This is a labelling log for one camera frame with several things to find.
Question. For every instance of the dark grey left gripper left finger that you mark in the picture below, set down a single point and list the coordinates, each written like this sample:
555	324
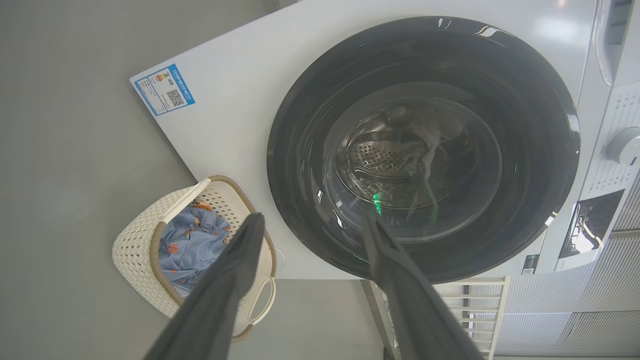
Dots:
215	300

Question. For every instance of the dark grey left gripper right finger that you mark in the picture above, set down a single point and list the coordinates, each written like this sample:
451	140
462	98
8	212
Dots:
415	310

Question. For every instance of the blue bear print garment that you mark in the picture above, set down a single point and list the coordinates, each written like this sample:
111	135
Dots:
192	240

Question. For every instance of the glass washing machine door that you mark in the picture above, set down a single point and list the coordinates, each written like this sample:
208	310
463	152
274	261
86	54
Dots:
450	60

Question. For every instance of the dark label sticker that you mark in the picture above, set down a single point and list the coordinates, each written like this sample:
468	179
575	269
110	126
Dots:
529	264

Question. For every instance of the glossy black display panel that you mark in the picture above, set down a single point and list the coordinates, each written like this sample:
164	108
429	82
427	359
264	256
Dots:
592	222

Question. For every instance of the white front-load washing machine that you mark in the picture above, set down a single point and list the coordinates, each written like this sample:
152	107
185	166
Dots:
240	100

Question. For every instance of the white washing machine dial knob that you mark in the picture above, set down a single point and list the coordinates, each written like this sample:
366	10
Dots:
624	146

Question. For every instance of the white slatted rack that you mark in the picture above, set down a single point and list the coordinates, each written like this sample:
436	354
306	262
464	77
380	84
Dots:
475	300

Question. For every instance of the cream perforated laundry basket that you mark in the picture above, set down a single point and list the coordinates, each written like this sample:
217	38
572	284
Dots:
135	245

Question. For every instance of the blue white energy label sticker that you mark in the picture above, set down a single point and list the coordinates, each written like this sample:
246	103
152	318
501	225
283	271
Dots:
164	90

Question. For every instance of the white detergent drawer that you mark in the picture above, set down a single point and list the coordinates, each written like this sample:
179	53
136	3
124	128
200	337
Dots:
617	30

